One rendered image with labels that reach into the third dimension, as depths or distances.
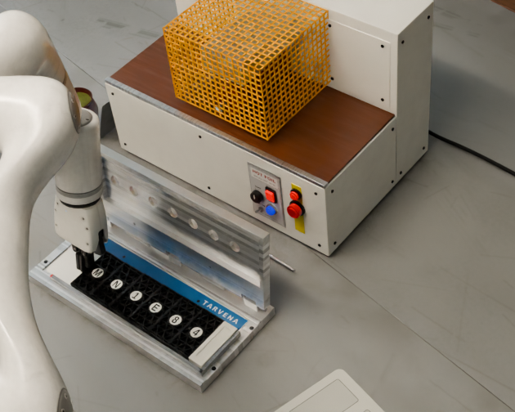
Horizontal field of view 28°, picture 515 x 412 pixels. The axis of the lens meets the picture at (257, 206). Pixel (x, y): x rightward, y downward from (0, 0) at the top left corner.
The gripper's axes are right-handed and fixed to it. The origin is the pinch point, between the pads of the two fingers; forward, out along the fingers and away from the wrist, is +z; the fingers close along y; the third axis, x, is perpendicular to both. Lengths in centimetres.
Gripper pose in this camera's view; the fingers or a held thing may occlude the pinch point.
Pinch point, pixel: (84, 259)
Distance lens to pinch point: 196.7
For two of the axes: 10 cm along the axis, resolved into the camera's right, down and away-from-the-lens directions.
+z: -0.4, 8.0, 6.0
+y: 7.8, 4.1, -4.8
